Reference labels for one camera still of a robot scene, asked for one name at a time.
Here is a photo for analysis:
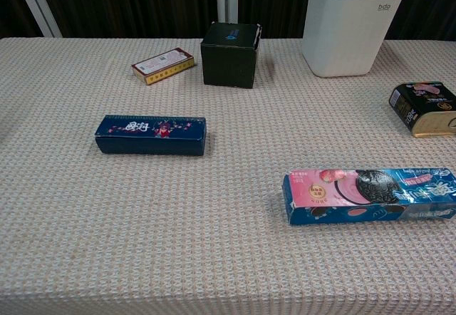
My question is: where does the black cube cardboard box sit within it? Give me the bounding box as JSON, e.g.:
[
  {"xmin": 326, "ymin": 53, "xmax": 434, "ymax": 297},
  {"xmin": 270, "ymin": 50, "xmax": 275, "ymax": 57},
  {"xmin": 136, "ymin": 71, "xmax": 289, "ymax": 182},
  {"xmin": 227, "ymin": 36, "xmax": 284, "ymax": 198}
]
[{"xmin": 199, "ymin": 21, "xmax": 263, "ymax": 90}]

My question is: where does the black gold meat tin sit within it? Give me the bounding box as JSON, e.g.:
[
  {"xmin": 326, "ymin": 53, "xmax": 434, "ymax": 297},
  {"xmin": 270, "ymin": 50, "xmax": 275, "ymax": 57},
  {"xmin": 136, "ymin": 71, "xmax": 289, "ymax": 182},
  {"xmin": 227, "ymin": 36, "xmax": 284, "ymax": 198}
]
[{"xmin": 388, "ymin": 81, "xmax": 456, "ymax": 138}]

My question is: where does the blue pink cookie box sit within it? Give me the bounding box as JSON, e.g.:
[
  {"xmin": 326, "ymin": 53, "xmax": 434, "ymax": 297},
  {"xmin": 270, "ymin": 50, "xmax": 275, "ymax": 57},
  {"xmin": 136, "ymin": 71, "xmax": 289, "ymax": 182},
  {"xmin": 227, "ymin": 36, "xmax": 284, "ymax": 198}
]
[{"xmin": 283, "ymin": 167, "xmax": 456, "ymax": 227}]

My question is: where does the beige woven tablecloth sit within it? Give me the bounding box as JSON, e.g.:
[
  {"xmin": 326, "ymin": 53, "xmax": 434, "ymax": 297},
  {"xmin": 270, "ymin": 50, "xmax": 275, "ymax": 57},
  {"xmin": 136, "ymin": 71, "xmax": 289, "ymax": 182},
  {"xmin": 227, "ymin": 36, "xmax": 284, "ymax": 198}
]
[{"xmin": 0, "ymin": 37, "xmax": 456, "ymax": 315}]

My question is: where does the white square trash bin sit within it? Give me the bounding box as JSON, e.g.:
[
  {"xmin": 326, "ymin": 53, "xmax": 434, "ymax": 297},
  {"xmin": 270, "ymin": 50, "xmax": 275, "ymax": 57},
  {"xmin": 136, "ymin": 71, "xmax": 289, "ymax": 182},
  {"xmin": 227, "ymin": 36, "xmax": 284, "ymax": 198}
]
[{"xmin": 301, "ymin": 0, "xmax": 406, "ymax": 78}]

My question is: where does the dark blue glasses case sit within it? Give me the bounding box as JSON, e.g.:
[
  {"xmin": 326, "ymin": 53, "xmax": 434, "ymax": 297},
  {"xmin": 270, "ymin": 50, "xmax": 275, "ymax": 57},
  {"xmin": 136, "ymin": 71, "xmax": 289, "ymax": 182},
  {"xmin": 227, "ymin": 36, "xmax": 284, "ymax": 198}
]
[{"xmin": 94, "ymin": 114, "xmax": 207, "ymax": 157}]

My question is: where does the black pleated curtain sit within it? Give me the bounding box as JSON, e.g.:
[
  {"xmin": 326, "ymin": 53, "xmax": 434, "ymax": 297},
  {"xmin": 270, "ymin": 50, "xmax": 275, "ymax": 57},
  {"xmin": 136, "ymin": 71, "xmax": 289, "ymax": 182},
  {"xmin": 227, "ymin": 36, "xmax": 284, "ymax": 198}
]
[{"xmin": 0, "ymin": 0, "xmax": 456, "ymax": 41}]

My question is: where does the red gold flat box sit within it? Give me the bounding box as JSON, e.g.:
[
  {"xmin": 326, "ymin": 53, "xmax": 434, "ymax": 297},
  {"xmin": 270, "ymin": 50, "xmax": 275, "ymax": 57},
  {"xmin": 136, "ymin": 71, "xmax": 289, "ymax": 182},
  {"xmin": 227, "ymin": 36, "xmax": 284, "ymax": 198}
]
[{"xmin": 130, "ymin": 47, "xmax": 196, "ymax": 86}]

